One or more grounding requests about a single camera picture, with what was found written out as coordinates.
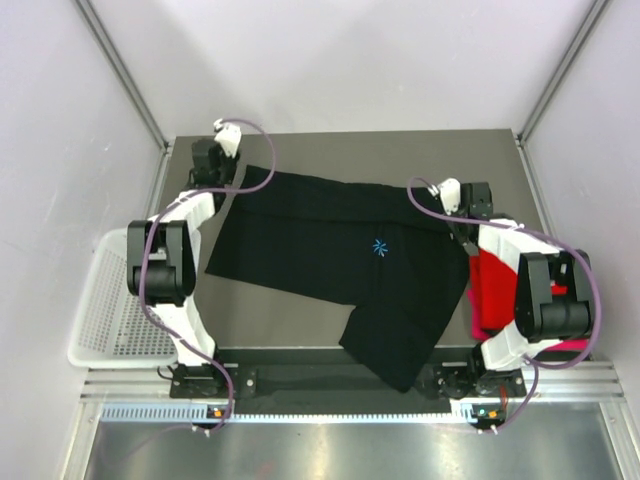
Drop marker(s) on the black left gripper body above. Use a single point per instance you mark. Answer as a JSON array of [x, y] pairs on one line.
[[229, 165]]

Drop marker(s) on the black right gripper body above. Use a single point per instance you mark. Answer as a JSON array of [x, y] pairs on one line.
[[458, 230]]

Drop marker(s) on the black t shirt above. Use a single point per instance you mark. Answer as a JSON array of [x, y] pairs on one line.
[[376, 248]]

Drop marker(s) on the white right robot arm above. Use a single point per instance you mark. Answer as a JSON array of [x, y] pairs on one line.
[[506, 351]]

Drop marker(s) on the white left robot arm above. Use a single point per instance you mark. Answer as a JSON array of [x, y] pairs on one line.
[[162, 252]]

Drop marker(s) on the folded red t shirt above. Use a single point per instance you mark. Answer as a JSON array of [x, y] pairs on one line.
[[532, 295]]

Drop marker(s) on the folded pink t shirt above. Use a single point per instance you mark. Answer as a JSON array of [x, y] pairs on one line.
[[481, 335]]

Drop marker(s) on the white plastic basket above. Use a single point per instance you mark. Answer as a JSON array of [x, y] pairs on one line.
[[110, 330]]

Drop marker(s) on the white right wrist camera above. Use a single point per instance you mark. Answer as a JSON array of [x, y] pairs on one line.
[[448, 192]]

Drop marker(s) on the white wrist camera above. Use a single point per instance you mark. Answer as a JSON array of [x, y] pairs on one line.
[[228, 136], [448, 192]]

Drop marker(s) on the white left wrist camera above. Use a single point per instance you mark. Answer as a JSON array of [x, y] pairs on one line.
[[228, 136]]

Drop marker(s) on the left aluminium frame post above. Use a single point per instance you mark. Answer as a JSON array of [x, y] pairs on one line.
[[107, 46]]

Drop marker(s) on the aluminium frame post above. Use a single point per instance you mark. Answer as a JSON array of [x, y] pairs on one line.
[[107, 46], [570, 54]]

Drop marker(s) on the aluminium front rail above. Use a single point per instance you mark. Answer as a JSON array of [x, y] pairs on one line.
[[595, 381]]

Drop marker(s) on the right aluminium frame post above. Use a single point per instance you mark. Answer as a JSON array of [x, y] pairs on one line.
[[570, 54]]

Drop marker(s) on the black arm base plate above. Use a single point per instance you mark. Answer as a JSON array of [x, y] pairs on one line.
[[328, 381]]

